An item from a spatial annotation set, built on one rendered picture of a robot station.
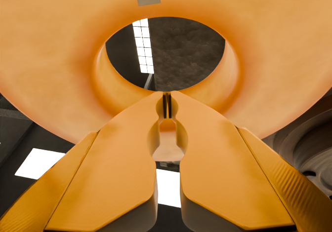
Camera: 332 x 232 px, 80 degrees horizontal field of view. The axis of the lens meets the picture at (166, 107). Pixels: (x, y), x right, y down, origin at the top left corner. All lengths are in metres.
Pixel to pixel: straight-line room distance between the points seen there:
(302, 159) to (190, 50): 0.34
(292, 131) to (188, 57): 0.29
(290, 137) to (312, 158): 0.05
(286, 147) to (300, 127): 0.07
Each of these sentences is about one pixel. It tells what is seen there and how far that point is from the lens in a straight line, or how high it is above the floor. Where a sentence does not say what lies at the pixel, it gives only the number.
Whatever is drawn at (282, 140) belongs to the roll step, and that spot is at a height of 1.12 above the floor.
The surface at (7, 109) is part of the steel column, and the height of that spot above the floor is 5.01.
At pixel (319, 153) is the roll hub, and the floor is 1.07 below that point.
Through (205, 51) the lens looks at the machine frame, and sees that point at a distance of 0.53.
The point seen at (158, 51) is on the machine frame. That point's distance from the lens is 0.54.
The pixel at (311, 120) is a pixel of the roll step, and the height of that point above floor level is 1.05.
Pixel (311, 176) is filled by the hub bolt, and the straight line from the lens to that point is 0.48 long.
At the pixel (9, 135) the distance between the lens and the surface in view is 10.91.
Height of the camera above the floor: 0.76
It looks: 48 degrees up
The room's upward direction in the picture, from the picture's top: 176 degrees clockwise
